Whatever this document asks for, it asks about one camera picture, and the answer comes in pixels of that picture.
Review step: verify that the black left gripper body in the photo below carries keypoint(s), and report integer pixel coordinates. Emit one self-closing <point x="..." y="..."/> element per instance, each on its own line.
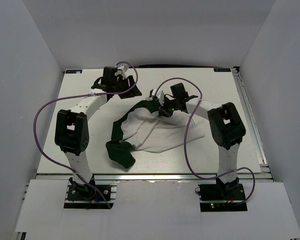
<point x="121" y="84"/>

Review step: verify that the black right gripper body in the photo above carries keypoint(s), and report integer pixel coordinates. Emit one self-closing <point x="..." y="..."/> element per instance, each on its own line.
<point x="169" y="106"/>

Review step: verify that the white green-sleeved t-shirt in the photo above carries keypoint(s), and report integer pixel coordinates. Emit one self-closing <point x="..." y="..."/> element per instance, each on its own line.
<point x="143" y="129"/>

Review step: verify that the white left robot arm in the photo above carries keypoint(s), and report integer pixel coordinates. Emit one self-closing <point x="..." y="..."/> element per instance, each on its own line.
<point x="72" y="129"/>

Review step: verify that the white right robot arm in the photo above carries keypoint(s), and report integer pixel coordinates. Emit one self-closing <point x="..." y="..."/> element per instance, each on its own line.
<point x="226" y="126"/>

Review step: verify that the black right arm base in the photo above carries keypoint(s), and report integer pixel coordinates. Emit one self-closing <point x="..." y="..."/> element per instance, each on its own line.
<point x="213" y="200"/>

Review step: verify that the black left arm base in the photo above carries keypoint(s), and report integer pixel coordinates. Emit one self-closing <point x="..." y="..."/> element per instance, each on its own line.
<point x="82" y="196"/>

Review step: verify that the blue table corner label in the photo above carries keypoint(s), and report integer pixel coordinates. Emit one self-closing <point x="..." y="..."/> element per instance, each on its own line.
<point x="73" y="71"/>

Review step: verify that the blue right corner label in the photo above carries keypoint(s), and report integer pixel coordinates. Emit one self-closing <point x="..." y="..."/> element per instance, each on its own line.
<point x="222" y="70"/>

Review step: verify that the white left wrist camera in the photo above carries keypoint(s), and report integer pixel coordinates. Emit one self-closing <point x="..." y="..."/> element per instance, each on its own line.
<point x="121" y="70"/>

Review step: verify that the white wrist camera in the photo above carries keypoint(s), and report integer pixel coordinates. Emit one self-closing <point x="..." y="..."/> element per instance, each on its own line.
<point x="121" y="70"/>
<point x="157" y="95"/>

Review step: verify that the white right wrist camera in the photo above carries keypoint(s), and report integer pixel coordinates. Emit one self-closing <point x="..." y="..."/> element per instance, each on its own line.
<point x="157" y="95"/>

